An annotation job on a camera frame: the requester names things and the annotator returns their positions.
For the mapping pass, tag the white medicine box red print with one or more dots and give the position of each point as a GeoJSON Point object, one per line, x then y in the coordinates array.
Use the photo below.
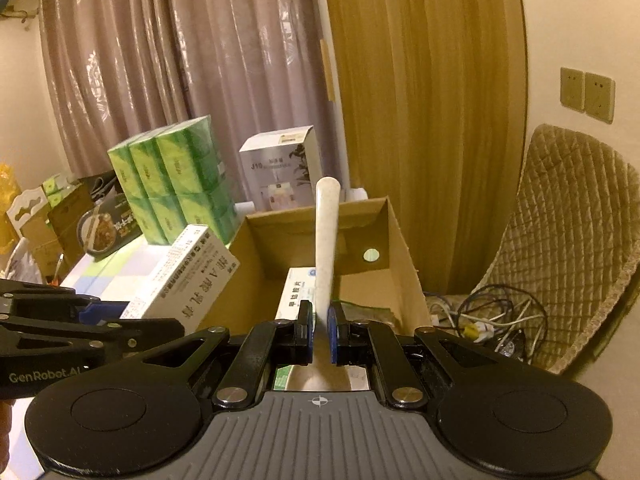
{"type": "Point", "coordinates": [190, 280]}

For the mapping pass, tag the white humidifier box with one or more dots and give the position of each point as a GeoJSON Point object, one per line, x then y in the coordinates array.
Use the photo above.
{"type": "Point", "coordinates": [270, 170]}

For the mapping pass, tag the green tissue multipack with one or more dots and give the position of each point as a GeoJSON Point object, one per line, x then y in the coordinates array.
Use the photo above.
{"type": "Point", "coordinates": [170, 180]}

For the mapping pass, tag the white medicine box blue logo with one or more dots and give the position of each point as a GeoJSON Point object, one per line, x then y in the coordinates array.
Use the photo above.
{"type": "Point", "coordinates": [292, 295]}

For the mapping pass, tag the small green packets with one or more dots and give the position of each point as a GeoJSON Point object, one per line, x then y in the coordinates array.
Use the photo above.
{"type": "Point", "coordinates": [52, 185]}

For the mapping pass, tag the beige curtain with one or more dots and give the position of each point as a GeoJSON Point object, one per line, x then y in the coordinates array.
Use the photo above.
{"type": "Point", "coordinates": [175, 60]}

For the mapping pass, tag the black bag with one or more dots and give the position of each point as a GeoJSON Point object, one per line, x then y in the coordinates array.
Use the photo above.
{"type": "Point", "coordinates": [100, 187]}

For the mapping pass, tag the beige wall socket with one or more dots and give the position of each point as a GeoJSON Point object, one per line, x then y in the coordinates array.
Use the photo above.
{"type": "Point", "coordinates": [571, 87]}
{"type": "Point", "coordinates": [599, 97]}

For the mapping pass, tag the clear plastic bag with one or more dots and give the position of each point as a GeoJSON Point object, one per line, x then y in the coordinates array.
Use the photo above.
{"type": "Point", "coordinates": [20, 260]}

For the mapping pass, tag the wooden door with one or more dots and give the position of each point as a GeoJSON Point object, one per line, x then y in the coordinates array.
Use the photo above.
{"type": "Point", "coordinates": [425, 110]}

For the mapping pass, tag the quilted chair cushion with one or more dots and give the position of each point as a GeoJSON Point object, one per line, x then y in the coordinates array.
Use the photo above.
{"type": "Point", "coordinates": [565, 210]}

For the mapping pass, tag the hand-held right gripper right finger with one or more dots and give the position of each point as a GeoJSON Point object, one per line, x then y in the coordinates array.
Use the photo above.
{"type": "Point", "coordinates": [337, 332]}

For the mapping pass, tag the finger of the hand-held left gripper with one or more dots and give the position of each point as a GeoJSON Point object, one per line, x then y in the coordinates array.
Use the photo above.
{"type": "Point", "coordinates": [100, 310]}
{"type": "Point", "coordinates": [125, 332]}

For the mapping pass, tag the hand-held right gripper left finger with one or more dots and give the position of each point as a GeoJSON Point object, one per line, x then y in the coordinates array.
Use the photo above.
{"type": "Point", "coordinates": [303, 332]}

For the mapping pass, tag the brown carton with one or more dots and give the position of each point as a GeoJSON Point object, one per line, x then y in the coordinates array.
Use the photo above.
{"type": "Point", "coordinates": [37, 240]}
{"type": "Point", "coordinates": [70, 210]}

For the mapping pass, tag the yellow plastic bag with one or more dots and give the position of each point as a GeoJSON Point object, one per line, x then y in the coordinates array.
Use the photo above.
{"type": "Point", "coordinates": [7, 185]}

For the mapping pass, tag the brown cardboard box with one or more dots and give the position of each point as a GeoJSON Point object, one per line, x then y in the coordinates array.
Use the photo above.
{"type": "Point", "coordinates": [260, 270]}

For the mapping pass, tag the dark instant noodle tray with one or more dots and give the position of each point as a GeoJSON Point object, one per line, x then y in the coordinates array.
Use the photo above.
{"type": "Point", "coordinates": [105, 230]}

